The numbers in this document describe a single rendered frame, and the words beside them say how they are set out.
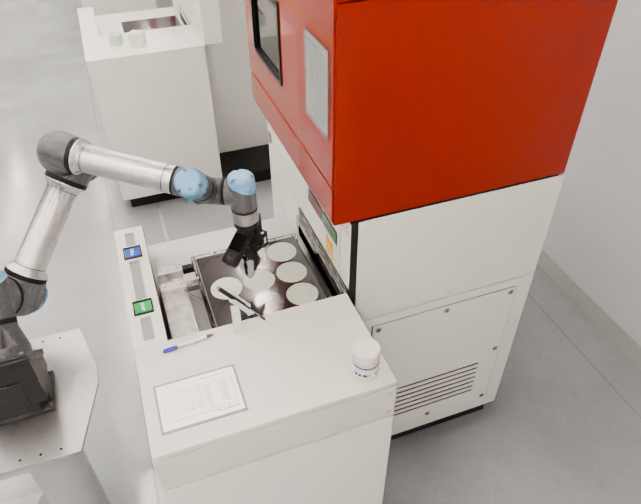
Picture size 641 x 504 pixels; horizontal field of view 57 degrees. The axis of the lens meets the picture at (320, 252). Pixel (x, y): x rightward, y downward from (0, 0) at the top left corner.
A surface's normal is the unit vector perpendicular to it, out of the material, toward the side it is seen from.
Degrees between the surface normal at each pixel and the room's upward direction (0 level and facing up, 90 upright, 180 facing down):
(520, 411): 0
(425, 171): 90
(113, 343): 0
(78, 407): 0
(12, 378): 90
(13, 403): 90
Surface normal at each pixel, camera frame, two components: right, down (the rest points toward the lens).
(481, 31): 0.35, 0.61
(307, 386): 0.00, -0.76
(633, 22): -0.94, 0.23
